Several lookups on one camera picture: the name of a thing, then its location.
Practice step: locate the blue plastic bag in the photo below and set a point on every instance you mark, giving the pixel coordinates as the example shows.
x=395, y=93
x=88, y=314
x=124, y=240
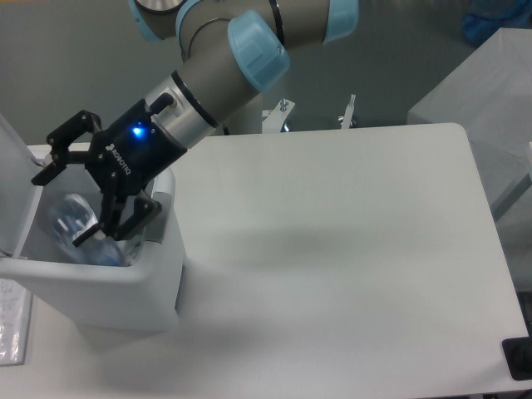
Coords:
x=483, y=19

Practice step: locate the grey white side cabinet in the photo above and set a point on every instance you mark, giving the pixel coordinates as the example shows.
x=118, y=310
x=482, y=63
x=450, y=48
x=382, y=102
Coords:
x=489, y=95

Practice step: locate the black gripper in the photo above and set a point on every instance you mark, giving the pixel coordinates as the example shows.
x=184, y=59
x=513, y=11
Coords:
x=133, y=147

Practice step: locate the white trash bag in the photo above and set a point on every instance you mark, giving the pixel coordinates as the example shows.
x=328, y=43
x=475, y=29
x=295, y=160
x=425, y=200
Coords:
x=132, y=250

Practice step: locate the white trash can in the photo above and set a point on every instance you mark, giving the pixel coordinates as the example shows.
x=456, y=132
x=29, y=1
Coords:
x=90, y=284

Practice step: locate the white pedestal base frame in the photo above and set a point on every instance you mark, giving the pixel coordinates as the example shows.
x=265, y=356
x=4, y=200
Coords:
x=277, y=119

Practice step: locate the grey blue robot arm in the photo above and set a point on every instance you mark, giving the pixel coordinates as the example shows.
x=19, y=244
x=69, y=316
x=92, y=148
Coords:
x=232, y=51

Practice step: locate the white trash can lid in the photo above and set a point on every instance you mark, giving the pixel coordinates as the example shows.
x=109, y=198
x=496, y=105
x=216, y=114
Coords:
x=19, y=197

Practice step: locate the black device at edge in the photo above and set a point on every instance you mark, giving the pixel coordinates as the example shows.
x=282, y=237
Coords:
x=518, y=357

